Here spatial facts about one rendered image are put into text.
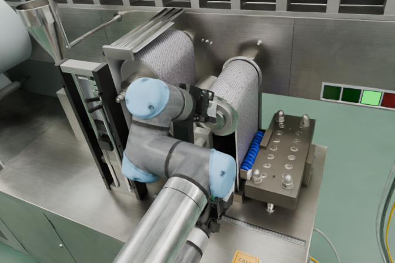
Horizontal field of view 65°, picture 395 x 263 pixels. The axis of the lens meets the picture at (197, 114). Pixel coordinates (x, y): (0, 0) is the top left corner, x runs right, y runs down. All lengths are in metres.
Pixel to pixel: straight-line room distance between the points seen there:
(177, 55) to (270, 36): 0.32
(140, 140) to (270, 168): 0.59
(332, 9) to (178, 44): 0.49
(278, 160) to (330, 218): 1.22
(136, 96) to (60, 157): 1.00
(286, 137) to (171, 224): 0.79
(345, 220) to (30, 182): 1.82
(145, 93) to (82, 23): 1.01
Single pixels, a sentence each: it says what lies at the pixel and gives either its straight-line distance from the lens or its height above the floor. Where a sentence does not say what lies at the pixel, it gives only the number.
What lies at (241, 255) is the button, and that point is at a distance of 1.00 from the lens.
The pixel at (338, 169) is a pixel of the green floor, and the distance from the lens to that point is 2.57.
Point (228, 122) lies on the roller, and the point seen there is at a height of 1.25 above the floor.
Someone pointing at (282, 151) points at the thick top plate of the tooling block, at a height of 1.03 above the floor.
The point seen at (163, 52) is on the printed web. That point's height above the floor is 1.39.
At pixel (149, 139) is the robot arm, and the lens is 0.58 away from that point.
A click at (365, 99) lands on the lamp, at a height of 1.18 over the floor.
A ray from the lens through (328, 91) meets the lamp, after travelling 1.16.
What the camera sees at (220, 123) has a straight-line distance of 0.90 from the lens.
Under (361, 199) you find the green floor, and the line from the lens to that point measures 2.42.
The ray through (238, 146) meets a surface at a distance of 0.99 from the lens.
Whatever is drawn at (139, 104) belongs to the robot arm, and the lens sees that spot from 0.56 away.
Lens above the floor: 1.80
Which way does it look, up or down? 36 degrees down
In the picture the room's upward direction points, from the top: 8 degrees counter-clockwise
